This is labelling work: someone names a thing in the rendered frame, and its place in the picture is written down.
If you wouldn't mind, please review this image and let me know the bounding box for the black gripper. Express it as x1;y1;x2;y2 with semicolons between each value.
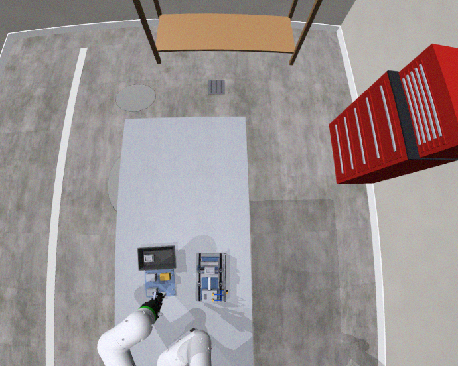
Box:
149;292;166;311

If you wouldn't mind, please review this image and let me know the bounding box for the yellow rectangular block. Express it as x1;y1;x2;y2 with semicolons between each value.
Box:
160;272;171;281

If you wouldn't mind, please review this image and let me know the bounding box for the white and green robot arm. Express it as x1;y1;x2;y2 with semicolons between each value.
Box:
98;302;212;366

